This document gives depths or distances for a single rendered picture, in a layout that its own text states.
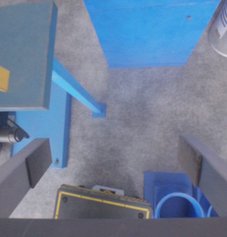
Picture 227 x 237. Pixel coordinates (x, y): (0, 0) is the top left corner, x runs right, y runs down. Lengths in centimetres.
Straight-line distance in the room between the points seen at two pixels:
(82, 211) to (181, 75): 141
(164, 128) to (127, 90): 49
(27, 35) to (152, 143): 124
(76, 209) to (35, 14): 120
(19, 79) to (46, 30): 20
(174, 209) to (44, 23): 142
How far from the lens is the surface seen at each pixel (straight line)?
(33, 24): 76
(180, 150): 17
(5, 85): 55
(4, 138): 138
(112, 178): 161
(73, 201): 139
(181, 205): 152
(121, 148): 157
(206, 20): 128
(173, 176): 160
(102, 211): 135
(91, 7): 111
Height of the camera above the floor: 156
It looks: 78 degrees down
